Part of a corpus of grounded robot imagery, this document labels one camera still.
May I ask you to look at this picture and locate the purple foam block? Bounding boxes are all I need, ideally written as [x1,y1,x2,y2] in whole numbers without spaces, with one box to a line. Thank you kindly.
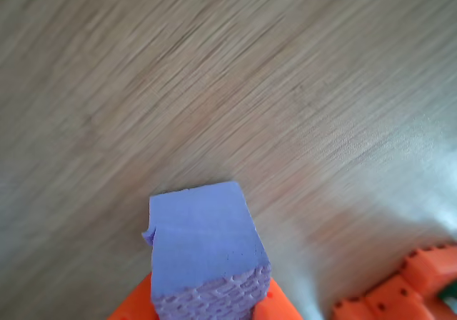
[141,180,273,320]

